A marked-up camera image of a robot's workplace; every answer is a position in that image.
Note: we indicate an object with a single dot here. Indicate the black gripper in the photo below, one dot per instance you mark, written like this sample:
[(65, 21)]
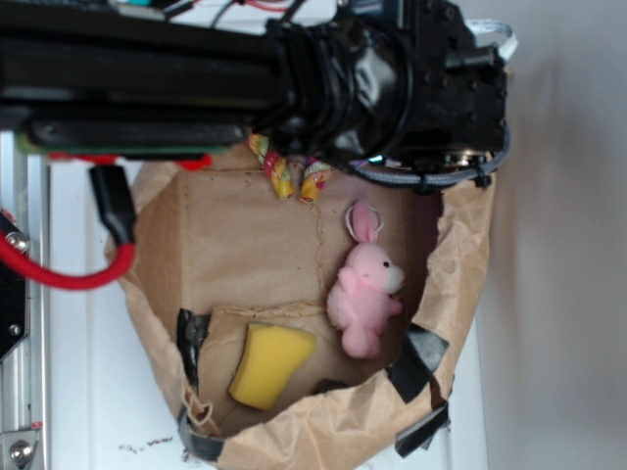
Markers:
[(457, 103)]

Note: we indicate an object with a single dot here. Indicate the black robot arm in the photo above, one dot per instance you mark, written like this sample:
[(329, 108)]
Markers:
[(402, 79)]

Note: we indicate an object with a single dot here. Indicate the pink plush bunny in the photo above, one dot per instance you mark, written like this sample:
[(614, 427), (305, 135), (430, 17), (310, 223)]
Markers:
[(361, 302)]

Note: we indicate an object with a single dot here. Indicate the black tape right corner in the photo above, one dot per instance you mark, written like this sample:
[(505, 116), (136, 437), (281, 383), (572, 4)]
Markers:
[(421, 354)]

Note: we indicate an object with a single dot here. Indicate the brown paper bag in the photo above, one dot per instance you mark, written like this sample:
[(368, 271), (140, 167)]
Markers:
[(218, 241)]

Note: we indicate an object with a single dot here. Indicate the yellow sponge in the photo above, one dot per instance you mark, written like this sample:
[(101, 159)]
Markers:
[(272, 355)]

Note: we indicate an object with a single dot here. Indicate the black tape right lower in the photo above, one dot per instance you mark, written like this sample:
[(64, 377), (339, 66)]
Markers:
[(421, 434)]

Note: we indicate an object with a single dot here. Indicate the black tape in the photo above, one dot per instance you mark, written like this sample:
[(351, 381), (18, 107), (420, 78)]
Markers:
[(208, 449), (191, 333), (421, 434)]

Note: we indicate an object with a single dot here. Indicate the black tape left inner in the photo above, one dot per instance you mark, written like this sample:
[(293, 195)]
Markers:
[(191, 333)]

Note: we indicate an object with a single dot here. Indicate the black tape left lower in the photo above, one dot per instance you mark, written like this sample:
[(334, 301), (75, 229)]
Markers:
[(208, 449)]

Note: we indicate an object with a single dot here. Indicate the aluminium frame rail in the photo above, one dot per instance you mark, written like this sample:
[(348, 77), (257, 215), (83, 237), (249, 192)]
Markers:
[(25, 438)]

